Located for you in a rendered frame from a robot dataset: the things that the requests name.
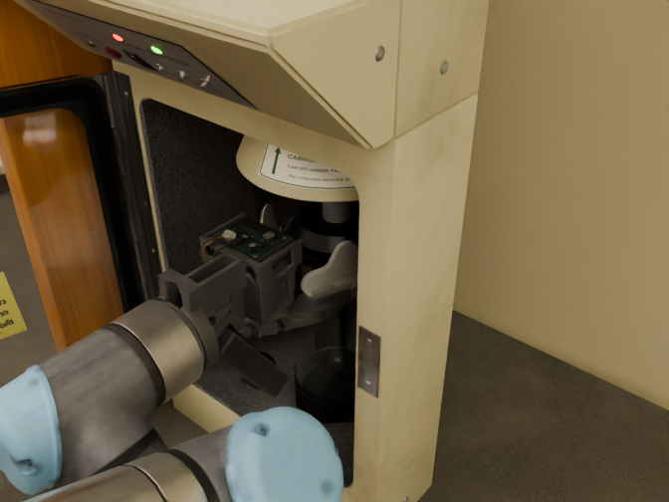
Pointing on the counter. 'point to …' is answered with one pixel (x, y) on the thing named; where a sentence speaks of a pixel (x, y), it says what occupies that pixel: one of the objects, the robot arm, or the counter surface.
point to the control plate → (96, 31)
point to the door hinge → (136, 185)
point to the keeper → (368, 361)
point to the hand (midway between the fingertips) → (334, 251)
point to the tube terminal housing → (383, 233)
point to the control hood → (280, 54)
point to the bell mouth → (292, 173)
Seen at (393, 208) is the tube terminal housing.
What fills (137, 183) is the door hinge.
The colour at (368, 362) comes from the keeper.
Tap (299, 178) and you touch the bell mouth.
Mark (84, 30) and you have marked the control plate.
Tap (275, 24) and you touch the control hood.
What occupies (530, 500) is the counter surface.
